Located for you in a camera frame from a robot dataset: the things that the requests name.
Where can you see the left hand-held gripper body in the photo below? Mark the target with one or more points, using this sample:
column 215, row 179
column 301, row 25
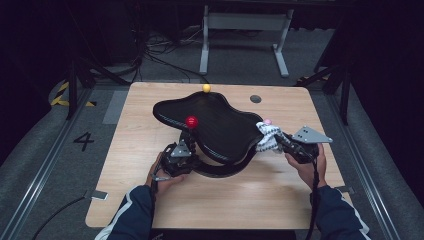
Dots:
column 176, row 163

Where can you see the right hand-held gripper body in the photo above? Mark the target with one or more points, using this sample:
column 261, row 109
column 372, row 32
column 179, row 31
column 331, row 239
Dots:
column 310, row 136

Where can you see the pink ball knob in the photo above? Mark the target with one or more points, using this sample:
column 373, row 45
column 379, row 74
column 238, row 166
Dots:
column 268, row 122

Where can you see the red ball knob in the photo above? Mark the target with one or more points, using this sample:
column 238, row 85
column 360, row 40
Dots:
column 191, row 122

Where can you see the black wavy tray stand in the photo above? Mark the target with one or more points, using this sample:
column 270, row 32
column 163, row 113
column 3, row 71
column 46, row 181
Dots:
column 223, row 126

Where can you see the yellow ball knob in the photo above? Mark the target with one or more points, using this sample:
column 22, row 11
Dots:
column 206, row 88

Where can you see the person's left hand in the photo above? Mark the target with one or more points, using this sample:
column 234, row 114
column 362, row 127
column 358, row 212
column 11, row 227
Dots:
column 160, row 181

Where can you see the person's right hand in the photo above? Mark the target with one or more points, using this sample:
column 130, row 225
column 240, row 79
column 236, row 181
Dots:
column 313, row 173

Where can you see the black round table grommet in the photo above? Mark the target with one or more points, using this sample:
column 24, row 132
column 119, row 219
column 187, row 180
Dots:
column 255, row 99

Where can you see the black tripod stand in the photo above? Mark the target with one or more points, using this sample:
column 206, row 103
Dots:
column 71, row 90
column 345, row 96

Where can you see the grey tape strip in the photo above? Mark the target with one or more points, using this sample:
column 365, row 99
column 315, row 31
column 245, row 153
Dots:
column 99, row 195
column 345, row 190

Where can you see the yellow black floor tape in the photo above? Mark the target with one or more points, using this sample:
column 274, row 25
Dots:
column 60, row 96

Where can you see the metal floor rail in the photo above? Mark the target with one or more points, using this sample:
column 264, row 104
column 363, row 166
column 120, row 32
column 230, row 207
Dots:
column 43, row 170
column 366, row 170

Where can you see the grey metal table frame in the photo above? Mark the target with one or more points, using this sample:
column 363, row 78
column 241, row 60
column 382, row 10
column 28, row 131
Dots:
column 246, row 21

